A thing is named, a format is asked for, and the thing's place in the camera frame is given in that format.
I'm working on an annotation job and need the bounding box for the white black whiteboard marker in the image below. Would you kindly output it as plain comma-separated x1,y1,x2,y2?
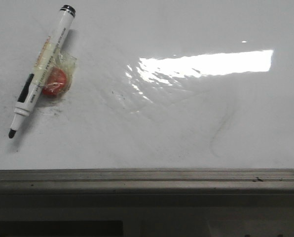
8,4,76,139

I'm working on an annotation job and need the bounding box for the red round magnet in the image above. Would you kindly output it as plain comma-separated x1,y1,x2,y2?
42,67,67,96

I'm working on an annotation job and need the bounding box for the grey aluminium whiteboard frame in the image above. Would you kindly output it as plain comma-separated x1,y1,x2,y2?
0,168,294,237

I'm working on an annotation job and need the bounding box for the white glossy whiteboard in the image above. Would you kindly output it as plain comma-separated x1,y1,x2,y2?
0,0,294,169

